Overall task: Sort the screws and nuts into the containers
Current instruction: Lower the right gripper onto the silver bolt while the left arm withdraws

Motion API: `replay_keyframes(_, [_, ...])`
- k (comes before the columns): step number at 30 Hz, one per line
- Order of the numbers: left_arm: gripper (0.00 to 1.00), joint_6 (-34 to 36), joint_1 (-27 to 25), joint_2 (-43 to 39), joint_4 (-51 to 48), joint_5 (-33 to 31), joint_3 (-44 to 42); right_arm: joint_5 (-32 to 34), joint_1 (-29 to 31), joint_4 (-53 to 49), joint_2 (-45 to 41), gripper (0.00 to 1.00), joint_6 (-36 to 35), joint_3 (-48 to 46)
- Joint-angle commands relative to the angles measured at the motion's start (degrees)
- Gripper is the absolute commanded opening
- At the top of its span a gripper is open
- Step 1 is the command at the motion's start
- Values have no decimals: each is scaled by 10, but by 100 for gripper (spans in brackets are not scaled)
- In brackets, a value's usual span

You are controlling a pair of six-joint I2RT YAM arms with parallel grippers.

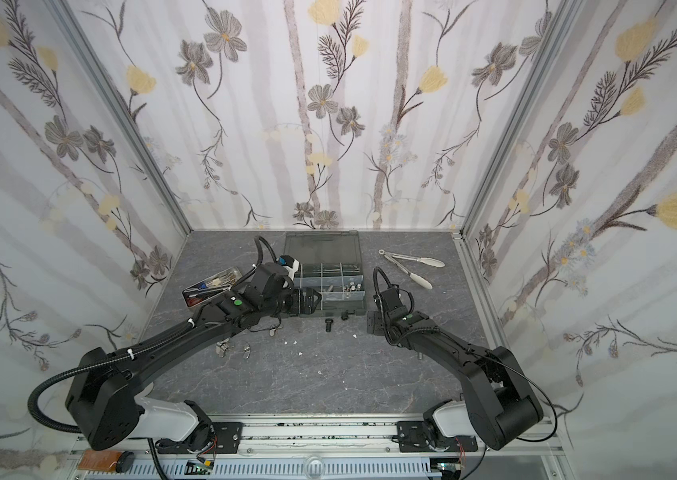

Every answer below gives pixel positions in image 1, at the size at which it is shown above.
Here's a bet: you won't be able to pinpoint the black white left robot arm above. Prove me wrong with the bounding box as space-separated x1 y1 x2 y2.
26 236 320 453

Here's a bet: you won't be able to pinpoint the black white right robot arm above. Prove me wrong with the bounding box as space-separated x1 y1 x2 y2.
368 267 559 451

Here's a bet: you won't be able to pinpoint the silver nuts in box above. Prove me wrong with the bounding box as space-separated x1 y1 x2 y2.
344 281 365 300

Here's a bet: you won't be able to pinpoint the green plastic organizer box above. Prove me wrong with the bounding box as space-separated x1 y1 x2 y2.
284 231 367 317

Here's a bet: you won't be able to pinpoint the metal tongs with white tips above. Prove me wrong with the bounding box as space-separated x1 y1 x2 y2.
377 248 447 291

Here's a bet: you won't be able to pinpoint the metal tray with tools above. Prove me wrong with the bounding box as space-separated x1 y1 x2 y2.
182 267 242 308

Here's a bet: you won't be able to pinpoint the amber bottle with black cap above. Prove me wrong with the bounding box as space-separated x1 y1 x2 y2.
76 449 136 473

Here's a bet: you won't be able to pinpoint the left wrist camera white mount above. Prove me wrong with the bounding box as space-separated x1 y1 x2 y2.
278 255 300 280

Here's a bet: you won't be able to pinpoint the aluminium rail frame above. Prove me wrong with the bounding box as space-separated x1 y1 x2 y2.
61 414 575 479

